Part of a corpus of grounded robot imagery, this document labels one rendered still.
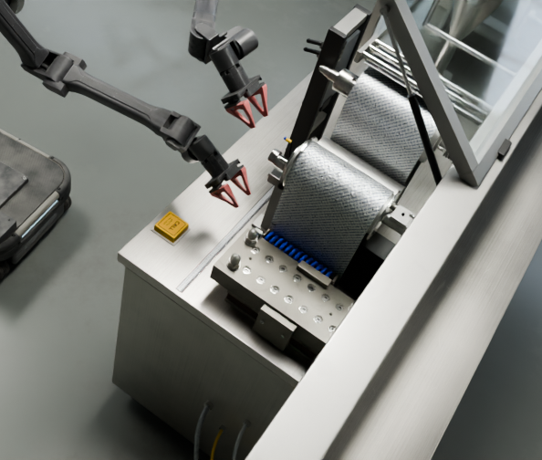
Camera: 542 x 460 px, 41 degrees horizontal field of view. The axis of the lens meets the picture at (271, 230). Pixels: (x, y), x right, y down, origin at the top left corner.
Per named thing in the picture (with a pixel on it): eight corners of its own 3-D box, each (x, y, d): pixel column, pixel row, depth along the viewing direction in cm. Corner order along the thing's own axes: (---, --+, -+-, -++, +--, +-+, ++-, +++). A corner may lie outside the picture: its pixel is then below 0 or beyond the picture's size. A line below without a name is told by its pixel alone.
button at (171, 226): (169, 215, 206) (170, 210, 204) (188, 228, 204) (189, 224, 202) (153, 229, 201) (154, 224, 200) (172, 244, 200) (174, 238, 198)
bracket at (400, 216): (397, 207, 176) (400, 203, 174) (417, 220, 175) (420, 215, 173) (388, 219, 173) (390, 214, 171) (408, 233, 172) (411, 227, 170)
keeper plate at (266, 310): (255, 324, 190) (265, 303, 181) (286, 346, 188) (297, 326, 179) (250, 330, 188) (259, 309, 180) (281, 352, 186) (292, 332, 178)
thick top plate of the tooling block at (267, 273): (243, 240, 198) (247, 227, 193) (365, 323, 190) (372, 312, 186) (209, 277, 188) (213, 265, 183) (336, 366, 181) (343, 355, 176)
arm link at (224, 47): (202, 53, 171) (215, 47, 167) (221, 39, 175) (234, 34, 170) (216, 78, 174) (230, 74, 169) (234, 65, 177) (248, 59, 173)
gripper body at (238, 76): (223, 106, 174) (207, 79, 172) (246, 87, 181) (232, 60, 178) (241, 100, 170) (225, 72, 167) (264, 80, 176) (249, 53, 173)
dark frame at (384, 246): (282, 224, 213) (298, 181, 198) (375, 286, 207) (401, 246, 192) (268, 238, 209) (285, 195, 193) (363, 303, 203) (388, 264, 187)
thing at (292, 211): (269, 228, 195) (285, 185, 181) (340, 277, 191) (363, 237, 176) (267, 229, 195) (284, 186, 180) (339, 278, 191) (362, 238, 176)
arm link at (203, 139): (190, 142, 185) (205, 129, 187) (182, 146, 191) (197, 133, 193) (206, 163, 186) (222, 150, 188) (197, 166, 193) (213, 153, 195)
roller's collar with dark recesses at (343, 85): (340, 81, 195) (348, 63, 190) (359, 93, 194) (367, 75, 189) (328, 93, 191) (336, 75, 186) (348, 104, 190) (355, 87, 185)
